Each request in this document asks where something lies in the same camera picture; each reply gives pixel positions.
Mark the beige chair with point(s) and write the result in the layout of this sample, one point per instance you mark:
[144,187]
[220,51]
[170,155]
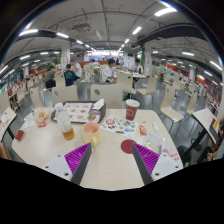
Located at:
[64,94]
[166,106]
[110,93]

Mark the beige chair left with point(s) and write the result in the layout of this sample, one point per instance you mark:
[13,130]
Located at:
[64,94]

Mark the beige chair centre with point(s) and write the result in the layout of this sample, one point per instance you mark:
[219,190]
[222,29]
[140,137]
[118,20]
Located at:
[110,93]

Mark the dark food tray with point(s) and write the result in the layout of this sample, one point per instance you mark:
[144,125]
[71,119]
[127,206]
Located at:
[82,112]

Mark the clear plastic bag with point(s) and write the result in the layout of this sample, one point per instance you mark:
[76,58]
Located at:
[153,143]

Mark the red round coaster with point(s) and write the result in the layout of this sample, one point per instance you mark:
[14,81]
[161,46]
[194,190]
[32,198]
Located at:
[126,146]

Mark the clear plastic bottle amber liquid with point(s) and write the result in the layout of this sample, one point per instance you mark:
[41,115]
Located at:
[63,121]

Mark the person in white shirt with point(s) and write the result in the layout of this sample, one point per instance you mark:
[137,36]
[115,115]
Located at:
[108,72]

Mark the small red packet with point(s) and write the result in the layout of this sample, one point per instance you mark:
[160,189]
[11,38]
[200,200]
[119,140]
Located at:
[142,130]

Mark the person in white facing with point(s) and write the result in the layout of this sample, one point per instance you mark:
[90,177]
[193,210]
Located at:
[137,67]

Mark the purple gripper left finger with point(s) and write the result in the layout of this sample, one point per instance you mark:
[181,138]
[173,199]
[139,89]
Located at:
[71,166]

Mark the beige chair right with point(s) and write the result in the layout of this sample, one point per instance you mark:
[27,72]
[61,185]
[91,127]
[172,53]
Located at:
[166,106]

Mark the person in blue shirt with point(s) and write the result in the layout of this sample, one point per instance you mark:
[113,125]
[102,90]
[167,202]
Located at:
[70,75]

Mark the red paper cup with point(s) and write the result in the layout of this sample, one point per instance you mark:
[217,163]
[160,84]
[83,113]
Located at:
[131,109]

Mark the person in grey shirt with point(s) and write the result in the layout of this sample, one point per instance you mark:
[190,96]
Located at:
[49,78]

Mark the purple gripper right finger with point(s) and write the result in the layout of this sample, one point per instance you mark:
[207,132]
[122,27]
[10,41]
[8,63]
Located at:
[153,166]

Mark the clear plastic wrapper left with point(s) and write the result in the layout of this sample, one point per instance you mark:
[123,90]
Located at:
[42,116]

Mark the red card left edge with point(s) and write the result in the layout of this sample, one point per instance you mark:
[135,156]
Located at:
[19,135]

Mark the cream mug pink inside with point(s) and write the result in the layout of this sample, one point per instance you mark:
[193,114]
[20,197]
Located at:
[91,133]

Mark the white napkin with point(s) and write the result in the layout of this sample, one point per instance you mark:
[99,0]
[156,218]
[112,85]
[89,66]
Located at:
[99,104]

